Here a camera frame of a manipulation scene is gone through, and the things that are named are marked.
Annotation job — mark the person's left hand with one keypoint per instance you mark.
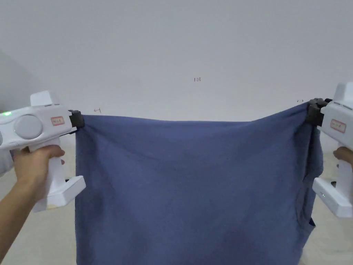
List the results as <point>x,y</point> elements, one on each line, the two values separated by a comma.
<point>33,171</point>

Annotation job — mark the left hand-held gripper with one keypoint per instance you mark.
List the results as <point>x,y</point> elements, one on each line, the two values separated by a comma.
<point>30,125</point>

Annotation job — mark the person's left forearm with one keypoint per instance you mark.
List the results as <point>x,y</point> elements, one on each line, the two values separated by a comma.
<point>13,212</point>

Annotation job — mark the dark blue shirt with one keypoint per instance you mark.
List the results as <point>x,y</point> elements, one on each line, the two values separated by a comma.
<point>193,187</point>

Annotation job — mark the person's right hand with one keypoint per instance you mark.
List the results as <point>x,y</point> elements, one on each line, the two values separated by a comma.
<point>344,154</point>

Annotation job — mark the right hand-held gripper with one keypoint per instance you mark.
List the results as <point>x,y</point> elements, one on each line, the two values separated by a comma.
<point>337,116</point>

